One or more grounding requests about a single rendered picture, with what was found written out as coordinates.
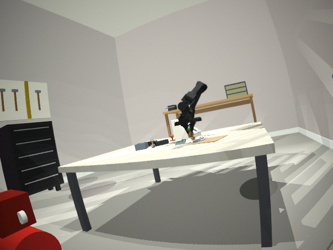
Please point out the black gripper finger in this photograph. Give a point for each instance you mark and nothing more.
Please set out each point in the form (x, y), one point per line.
(192, 127)
(185, 127)

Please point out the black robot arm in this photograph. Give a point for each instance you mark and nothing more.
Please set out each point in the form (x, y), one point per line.
(191, 98)

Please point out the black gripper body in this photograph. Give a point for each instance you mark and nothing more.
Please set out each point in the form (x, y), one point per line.
(194, 120)

